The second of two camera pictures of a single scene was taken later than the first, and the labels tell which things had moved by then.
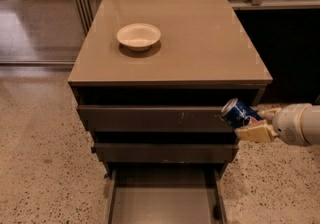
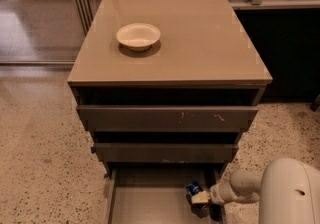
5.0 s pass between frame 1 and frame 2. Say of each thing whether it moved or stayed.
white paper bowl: stayed
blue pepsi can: moved
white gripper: moved
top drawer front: stayed
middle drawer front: stayed
